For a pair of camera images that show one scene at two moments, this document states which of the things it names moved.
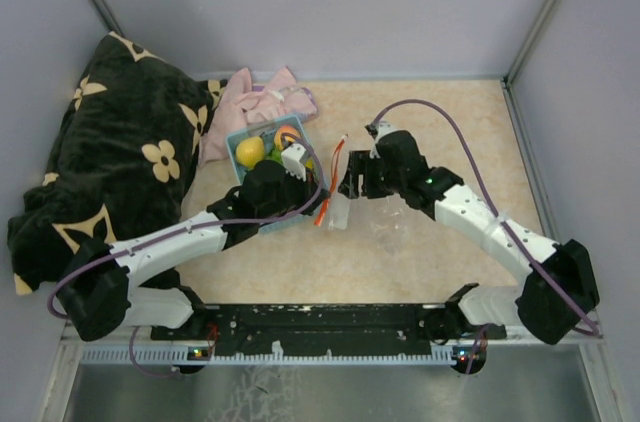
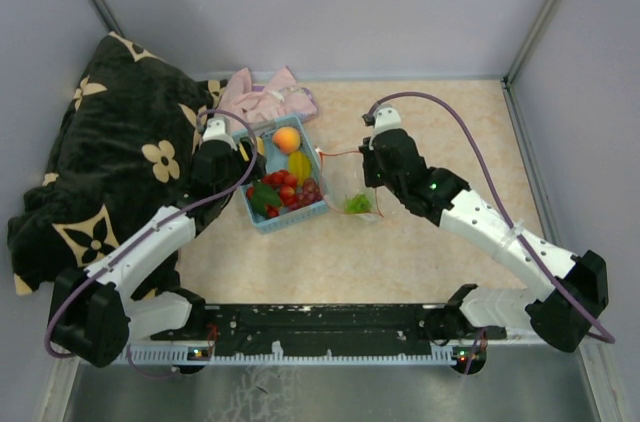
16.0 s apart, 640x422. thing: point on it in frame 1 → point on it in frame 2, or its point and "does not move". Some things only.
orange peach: x=285 y=129 does not move
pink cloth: x=245 y=106 does not move
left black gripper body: x=296 y=194 → x=238 y=164
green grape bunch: x=274 y=154 → x=357 y=204
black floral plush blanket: x=119 y=161 does not move
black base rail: x=329 y=329 does not move
